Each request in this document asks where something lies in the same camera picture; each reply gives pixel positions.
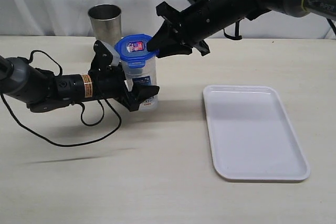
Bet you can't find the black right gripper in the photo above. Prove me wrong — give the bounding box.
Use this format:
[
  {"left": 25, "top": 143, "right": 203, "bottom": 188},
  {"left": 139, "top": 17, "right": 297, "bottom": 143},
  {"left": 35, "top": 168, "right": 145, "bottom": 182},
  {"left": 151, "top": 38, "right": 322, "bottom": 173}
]
[{"left": 146, "top": 0, "right": 210, "bottom": 58}]

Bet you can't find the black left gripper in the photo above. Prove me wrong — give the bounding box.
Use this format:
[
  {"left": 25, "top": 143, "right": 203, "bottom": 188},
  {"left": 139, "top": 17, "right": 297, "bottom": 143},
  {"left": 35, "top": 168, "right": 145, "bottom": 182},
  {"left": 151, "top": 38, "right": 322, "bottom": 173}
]
[{"left": 88, "top": 52, "right": 160, "bottom": 112}]

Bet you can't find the clear plastic jar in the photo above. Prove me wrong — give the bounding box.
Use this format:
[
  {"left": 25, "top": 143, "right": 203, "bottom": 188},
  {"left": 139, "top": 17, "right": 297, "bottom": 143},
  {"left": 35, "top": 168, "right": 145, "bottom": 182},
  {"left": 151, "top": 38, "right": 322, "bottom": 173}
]
[{"left": 121, "top": 56, "right": 159, "bottom": 111}]

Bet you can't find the blue plastic lid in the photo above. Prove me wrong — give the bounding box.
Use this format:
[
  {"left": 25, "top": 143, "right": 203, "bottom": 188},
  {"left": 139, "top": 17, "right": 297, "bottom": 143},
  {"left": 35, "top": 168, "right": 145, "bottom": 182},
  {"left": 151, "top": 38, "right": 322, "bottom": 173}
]
[{"left": 114, "top": 34, "right": 159, "bottom": 69}]

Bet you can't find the stainless steel cup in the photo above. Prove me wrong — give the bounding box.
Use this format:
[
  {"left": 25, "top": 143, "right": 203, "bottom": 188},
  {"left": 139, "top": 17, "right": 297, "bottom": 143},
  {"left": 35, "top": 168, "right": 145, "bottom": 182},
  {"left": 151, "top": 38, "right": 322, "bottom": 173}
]
[{"left": 88, "top": 4, "right": 122, "bottom": 47}]

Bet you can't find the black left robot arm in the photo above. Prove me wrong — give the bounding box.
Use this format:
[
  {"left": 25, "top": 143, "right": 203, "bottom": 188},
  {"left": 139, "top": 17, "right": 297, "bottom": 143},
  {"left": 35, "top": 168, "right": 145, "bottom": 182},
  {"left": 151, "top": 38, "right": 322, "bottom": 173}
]
[{"left": 1, "top": 53, "right": 160, "bottom": 113}]

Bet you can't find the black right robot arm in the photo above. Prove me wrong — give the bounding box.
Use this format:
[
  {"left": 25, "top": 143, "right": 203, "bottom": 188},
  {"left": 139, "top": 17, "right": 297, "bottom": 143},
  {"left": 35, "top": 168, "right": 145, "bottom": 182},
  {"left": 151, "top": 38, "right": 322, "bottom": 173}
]
[{"left": 146, "top": 0, "right": 335, "bottom": 58}]

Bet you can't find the white plastic tray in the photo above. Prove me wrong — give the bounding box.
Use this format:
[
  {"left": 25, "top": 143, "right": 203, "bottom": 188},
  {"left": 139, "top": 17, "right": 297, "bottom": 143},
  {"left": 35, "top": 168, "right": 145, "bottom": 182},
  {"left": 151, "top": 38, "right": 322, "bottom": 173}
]
[{"left": 203, "top": 84, "right": 311, "bottom": 183}]

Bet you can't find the white backdrop curtain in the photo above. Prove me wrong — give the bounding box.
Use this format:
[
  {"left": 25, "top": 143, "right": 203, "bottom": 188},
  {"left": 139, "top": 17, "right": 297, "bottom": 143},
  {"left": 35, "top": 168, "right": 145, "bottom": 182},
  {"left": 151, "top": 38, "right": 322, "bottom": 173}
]
[{"left": 1, "top": 0, "right": 335, "bottom": 39}]

